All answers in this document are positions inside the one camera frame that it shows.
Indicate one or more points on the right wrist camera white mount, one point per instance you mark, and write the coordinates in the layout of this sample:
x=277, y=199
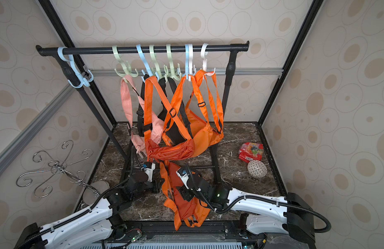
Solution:
x=184, y=173

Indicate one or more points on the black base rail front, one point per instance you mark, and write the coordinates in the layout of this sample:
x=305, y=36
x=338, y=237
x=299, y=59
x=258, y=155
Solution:
x=161, y=233

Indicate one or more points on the red snack packet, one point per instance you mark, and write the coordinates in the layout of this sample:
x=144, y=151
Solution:
x=251, y=151

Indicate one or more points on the light blue hook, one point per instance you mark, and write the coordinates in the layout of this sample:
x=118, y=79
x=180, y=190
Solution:
x=147, y=70
x=81, y=80
x=187, y=59

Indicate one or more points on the white hook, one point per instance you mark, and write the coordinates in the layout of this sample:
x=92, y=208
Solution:
x=191, y=67
x=203, y=54

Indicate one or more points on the pink sling bag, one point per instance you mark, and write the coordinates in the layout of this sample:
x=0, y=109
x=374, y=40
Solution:
x=158, y=124

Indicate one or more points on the black corner frame post right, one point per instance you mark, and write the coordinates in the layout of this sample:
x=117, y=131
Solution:
x=301, y=36

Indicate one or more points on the patterned round ball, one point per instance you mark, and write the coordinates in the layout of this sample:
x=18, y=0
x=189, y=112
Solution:
x=257, y=169

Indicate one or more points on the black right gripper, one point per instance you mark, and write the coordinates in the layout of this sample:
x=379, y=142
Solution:
x=185, y=189

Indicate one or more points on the light green hook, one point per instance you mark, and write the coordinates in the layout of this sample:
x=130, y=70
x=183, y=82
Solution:
x=152, y=53
x=125, y=66
x=171, y=71

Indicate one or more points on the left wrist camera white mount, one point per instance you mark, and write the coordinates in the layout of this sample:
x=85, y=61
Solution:
x=149, y=168

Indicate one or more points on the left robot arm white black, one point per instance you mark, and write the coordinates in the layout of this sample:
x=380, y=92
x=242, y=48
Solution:
x=83, y=214

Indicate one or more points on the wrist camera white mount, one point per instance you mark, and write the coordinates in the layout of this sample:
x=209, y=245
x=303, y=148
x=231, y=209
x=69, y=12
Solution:
x=184, y=173
x=149, y=168

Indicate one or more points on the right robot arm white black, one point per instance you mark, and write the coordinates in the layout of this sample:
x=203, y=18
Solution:
x=290, y=215

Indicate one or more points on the chrome jewelry stand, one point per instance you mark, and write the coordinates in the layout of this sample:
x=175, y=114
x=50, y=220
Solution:
x=56, y=167

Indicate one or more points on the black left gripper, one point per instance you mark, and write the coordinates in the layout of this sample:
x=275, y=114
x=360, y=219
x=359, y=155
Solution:
x=149, y=182

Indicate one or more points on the aluminium rail left wall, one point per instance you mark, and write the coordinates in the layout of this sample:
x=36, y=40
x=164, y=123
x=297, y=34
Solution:
x=10, y=153

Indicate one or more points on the dark orange sling bag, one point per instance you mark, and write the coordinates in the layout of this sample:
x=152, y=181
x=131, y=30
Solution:
x=192, y=213
x=154, y=151

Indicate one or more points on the black sling bag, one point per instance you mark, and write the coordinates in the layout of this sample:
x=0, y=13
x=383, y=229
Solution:
x=177, y=127
x=140, y=111

